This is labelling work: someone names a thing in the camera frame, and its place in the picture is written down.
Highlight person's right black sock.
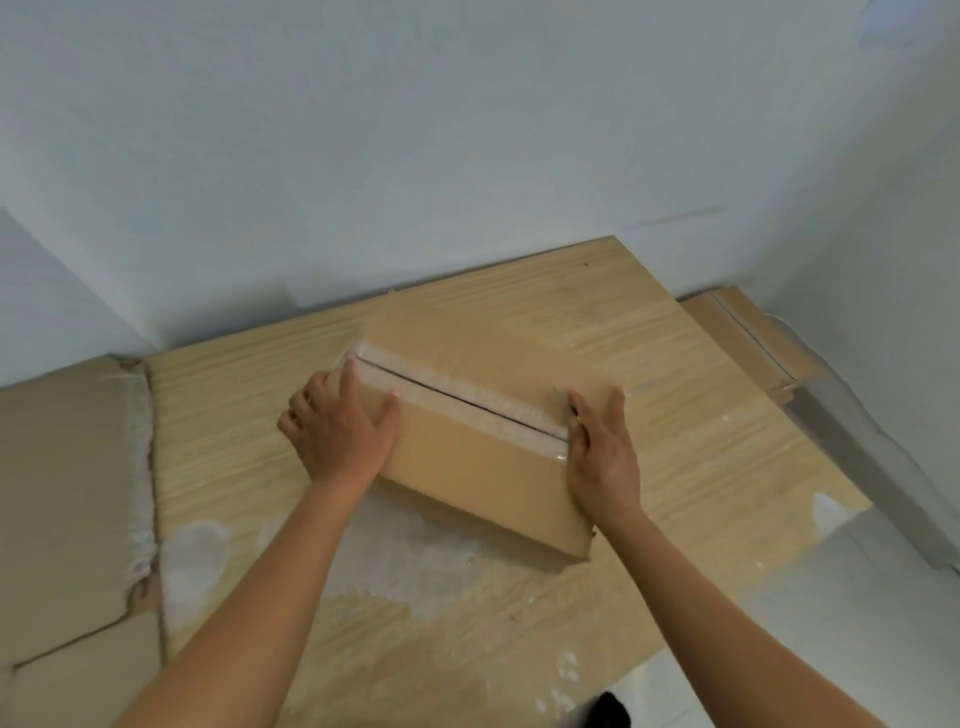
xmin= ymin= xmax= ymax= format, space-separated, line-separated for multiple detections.
xmin=588 ymin=691 xmax=631 ymax=728

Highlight brown cardboard box yellow sides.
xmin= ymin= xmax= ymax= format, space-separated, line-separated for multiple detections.
xmin=0 ymin=356 xmax=163 ymax=728

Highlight person's right forearm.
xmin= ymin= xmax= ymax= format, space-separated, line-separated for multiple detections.
xmin=596 ymin=509 xmax=886 ymax=728

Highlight light wooden table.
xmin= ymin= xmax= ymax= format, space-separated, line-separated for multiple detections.
xmin=142 ymin=236 xmax=875 ymax=728

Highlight person's left hand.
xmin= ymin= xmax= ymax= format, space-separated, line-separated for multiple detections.
xmin=277 ymin=356 xmax=401 ymax=489

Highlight person's left forearm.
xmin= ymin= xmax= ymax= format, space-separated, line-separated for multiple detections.
xmin=112 ymin=479 xmax=373 ymax=728

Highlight person's right hand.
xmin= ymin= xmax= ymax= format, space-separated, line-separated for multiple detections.
xmin=563 ymin=386 xmax=648 ymax=530

